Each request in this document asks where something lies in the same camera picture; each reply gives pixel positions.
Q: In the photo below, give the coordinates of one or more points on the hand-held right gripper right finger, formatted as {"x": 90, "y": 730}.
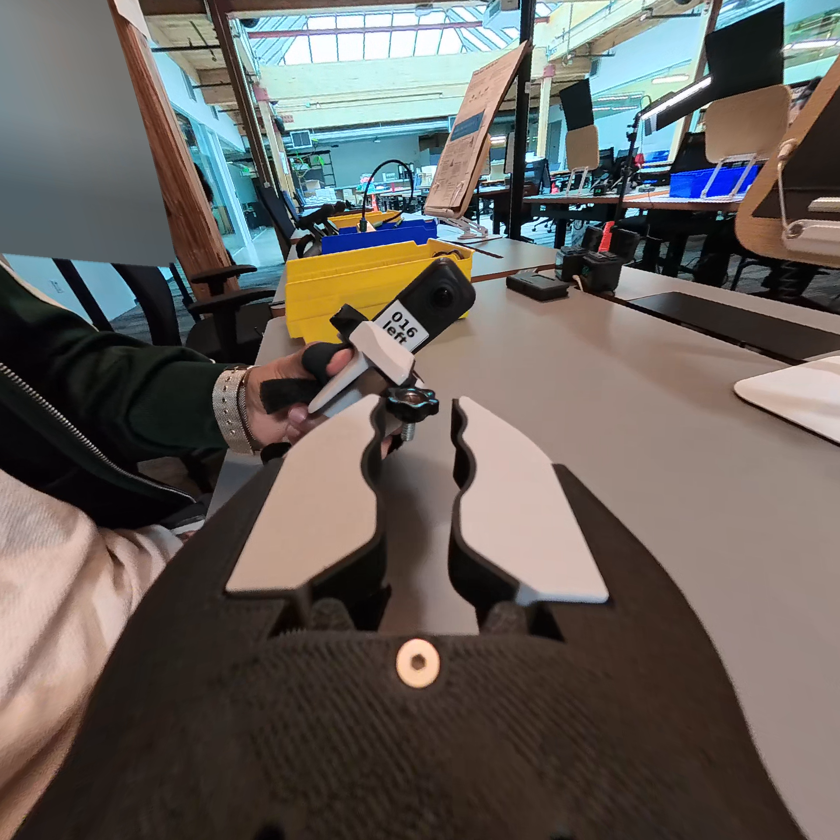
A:
{"x": 525, "y": 518}

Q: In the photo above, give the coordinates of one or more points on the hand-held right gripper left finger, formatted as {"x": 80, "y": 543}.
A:
{"x": 315, "y": 505}

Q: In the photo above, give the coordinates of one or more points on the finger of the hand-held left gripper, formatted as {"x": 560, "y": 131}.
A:
{"x": 390, "y": 358}
{"x": 354, "y": 405}

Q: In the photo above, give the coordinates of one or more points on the black star knob screw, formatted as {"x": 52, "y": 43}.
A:
{"x": 411, "y": 403}

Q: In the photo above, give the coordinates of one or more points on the yellow plastic bin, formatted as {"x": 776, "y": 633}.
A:
{"x": 354, "y": 289}
{"x": 364, "y": 218}

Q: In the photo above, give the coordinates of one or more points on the person's left forearm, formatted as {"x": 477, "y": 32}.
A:
{"x": 144, "y": 394}

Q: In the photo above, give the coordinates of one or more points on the person's left hand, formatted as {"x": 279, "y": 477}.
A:
{"x": 289, "y": 420}

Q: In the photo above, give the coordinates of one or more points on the white board stand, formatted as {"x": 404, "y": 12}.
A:
{"x": 463, "y": 226}

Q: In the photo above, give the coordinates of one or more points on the blue plastic bin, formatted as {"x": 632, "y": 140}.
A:
{"x": 695, "y": 182}
{"x": 380, "y": 236}

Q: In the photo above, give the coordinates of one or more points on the flat black device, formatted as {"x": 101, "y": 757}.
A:
{"x": 538, "y": 285}

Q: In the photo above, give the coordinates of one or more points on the silver mesh watch band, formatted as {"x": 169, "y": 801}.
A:
{"x": 229, "y": 410}

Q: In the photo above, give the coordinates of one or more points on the black battery charger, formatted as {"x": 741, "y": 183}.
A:
{"x": 569, "y": 264}
{"x": 602, "y": 271}

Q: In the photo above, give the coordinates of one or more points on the black office chair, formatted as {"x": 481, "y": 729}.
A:
{"x": 223, "y": 315}

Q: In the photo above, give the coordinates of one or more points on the black pole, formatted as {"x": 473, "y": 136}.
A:
{"x": 522, "y": 118}

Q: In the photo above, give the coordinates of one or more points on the small wooden board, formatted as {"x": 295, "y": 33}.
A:
{"x": 582, "y": 148}

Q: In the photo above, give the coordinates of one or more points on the black screen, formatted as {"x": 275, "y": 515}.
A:
{"x": 576, "y": 105}
{"x": 745, "y": 49}

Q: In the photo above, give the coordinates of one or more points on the dark green jacket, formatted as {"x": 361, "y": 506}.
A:
{"x": 59, "y": 407}

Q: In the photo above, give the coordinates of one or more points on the wooden pillar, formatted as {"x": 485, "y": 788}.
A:
{"x": 177, "y": 170}

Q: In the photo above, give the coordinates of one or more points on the black desk mat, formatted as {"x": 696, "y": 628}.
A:
{"x": 741, "y": 325}

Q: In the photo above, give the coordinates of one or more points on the cream trousers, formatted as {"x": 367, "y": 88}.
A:
{"x": 59, "y": 643}

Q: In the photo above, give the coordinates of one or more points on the white stand base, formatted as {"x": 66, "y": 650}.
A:
{"x": 797, "y": 397}

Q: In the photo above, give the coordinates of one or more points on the black desk lamp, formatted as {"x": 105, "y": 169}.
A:
{"x": 676, "y": 98}

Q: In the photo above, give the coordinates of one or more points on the large wooden board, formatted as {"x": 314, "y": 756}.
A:
{"x": 745, "y": 121}

